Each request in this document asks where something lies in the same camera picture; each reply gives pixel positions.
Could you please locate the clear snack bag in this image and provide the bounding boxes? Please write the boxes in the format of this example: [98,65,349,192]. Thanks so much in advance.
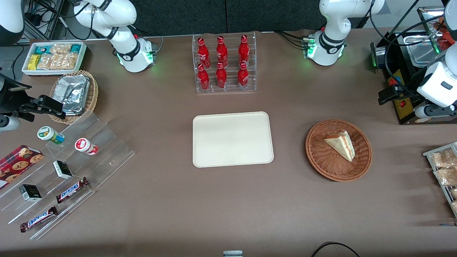
[430,148,457,168]
[433,167,457,186]

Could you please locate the red cookie box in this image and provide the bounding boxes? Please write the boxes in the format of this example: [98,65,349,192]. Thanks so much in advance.
[0,145,44,190]

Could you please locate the small black box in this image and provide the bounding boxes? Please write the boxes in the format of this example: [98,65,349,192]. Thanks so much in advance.
[19,184,42,202]
[52,160,73,180]

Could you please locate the aluminium frame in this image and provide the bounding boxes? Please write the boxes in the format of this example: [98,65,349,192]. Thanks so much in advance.
[24,0,65,40]

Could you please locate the red lid cup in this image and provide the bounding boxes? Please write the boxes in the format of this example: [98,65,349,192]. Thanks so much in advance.
[74,138,99,156]

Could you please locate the triangle sandwich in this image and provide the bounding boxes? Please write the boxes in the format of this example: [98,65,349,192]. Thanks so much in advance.
[323,130,356,162]

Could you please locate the silver foil packet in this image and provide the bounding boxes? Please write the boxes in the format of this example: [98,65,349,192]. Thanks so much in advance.
[54,75,90,116]

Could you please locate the black base cables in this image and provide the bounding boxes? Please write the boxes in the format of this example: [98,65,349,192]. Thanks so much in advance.
[274,30,309,49]

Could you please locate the clear acrylic step display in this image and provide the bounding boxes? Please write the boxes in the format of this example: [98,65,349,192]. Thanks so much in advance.
[0,112,136,240]

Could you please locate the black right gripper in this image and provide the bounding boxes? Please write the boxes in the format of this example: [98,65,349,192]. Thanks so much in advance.
[0,73,67,120]

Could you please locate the cream plastic tray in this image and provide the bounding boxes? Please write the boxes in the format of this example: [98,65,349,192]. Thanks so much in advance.
[192,111,275,168]

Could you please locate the green lid cup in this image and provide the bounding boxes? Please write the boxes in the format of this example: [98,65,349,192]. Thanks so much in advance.
[37,126,65,145]

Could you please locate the clear cracker bag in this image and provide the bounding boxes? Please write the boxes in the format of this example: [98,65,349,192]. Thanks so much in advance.
[37,53,78,70]
[50,43,72,55]

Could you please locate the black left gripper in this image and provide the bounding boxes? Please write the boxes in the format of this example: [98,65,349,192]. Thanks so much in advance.
[378,85,407,106]

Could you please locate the red cola bottle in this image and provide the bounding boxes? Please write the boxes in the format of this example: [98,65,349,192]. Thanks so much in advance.
[238,35,250,67]
[237,63,250,90]
[215,63,228,89]
[216,36,229,68]
[197,64,210,91]
[197,37,211,69]

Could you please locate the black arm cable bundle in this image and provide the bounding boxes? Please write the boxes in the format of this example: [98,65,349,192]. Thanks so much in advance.
[369,0,447,99]

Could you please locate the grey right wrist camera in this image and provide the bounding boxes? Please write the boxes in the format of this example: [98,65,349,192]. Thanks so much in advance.
[0,115,21,132]

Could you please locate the snickers bar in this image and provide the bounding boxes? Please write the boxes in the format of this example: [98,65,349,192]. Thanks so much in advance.
[20,206,58,233]
[56,177,89,204]

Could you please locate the steel pan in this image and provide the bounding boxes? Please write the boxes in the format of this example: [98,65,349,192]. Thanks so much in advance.
[406,39,444,68]

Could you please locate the light wicker basket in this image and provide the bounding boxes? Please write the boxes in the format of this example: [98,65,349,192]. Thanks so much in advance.
[49,70,99,125]

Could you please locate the black counter appliance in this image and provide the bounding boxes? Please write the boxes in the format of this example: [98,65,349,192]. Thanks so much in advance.
[370,5,457,125]

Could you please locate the brown wicker basket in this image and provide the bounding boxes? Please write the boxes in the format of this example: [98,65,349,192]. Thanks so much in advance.
[305,119,373,182]

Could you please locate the clear acrylic bottle rack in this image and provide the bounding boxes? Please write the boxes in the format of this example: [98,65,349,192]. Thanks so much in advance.
[192,32,257,94]

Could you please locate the white plastic snack bin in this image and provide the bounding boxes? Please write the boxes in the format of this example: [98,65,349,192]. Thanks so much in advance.
[22,41,87,77]

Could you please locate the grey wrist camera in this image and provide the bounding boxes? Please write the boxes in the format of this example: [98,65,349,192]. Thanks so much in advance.
[415,104,457,119]
[0,115,21,132]

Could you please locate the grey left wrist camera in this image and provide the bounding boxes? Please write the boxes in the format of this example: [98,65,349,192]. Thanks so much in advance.
[415,104,457,119]

